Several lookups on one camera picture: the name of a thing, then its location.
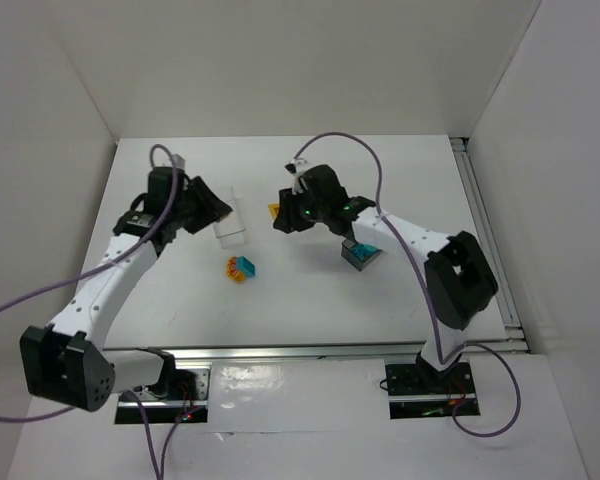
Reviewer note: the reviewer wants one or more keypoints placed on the right aluminium side rail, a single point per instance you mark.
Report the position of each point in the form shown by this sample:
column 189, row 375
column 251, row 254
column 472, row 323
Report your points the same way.
column 515, row 334

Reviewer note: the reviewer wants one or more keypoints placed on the clear plastic container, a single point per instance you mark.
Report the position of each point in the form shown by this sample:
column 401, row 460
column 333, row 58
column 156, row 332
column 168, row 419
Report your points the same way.
column 231, row 231

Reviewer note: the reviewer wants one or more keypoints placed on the teal rounded lego brick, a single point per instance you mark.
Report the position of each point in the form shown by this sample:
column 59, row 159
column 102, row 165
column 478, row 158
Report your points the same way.
column 364, row 252

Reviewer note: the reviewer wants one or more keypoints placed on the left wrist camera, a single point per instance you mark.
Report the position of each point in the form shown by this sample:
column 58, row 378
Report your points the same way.
column 179, row 161

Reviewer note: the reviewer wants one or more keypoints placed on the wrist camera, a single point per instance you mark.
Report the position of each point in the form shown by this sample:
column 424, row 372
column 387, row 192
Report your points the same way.
column 297, row 166
column 179, row 161

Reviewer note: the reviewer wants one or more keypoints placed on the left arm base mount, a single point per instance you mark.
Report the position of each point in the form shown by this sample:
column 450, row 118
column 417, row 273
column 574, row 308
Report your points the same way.
column 187, row 395

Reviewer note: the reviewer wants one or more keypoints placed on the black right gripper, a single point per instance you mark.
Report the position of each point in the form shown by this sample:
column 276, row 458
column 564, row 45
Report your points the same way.
column 294, row 209

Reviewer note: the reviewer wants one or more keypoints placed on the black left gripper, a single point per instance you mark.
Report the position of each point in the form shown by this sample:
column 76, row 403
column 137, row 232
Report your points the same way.
column 195, row 209

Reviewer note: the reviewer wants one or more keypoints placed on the teal rectangular lego brick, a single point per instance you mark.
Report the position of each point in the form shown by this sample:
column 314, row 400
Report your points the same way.
column 245, row 266

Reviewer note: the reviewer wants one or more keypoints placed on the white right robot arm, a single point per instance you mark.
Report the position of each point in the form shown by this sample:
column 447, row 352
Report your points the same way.
column 453, row 270

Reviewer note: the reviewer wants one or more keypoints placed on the orange rounded lego brick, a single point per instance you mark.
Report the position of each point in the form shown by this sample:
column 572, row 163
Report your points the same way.
column 233, row 272

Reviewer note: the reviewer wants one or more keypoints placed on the yellow lego brick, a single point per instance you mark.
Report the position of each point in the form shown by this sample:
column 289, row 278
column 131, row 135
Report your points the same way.
column 274, row 210

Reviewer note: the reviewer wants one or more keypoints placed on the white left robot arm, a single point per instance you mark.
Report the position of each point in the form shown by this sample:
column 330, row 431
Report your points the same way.
column 64, row 361

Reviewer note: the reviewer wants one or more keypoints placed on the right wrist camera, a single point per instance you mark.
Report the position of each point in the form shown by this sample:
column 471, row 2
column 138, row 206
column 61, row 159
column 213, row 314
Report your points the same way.
column 297, row 166

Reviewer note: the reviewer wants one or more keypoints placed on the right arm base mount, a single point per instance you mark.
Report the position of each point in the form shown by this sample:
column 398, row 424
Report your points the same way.
column 411, row 395

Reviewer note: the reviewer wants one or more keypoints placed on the dark grey translucent container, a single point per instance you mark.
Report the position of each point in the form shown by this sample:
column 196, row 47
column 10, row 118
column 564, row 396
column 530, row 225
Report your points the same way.
column 351, row 259

